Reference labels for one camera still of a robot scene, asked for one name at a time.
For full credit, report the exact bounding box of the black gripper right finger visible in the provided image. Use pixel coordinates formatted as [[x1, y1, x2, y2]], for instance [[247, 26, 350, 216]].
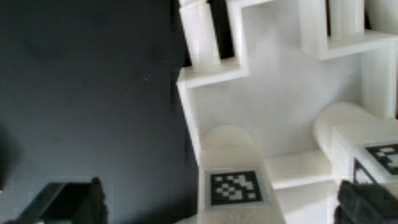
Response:
[[334, 181, 398, 224]]

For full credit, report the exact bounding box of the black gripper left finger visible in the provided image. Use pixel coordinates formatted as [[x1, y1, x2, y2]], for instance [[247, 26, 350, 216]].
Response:
[[6, 178, 109, 224]]

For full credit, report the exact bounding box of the white chair leg block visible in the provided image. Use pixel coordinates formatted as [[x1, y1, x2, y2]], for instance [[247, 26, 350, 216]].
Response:
[[313, 102, 398, 183], [176, 124, 290, 224]]

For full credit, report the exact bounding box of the white chair seat plate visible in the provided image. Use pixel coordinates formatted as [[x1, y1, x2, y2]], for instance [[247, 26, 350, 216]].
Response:
[[178, 0, 398, 224]]

